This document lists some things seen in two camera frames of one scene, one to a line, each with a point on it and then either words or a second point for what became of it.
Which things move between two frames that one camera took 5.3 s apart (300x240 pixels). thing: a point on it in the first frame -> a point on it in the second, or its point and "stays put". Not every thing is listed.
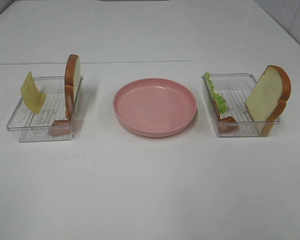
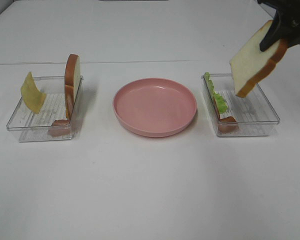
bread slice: (267, 101) -> (252, 65)
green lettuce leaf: (221, 104) stays put
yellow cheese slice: (32, 95) stays put
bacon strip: (227, 124) stays put
